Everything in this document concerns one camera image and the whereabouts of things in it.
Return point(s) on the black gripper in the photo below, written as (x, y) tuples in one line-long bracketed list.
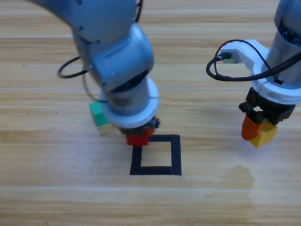
[(270, 109), (155, 123)]

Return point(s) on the red wooden block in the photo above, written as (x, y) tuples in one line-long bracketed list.
[(137, 140)]

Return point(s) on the black tape square outline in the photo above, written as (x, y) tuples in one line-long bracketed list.
[(176, 155)]

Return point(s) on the green wooden block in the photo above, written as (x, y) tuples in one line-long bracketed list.
[(97, 113)]

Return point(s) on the yellow wooden block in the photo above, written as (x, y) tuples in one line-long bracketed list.
[(265, 135)]

